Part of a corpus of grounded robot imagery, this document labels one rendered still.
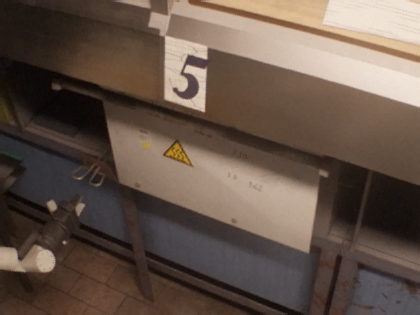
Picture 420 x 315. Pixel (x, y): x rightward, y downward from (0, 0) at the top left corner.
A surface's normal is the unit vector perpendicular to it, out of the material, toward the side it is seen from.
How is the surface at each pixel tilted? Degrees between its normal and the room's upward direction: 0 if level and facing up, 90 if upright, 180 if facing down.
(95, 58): 80
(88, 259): 0
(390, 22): 27
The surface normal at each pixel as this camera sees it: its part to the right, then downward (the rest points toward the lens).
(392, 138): -0.47, 0.51
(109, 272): -0.05, -0.69
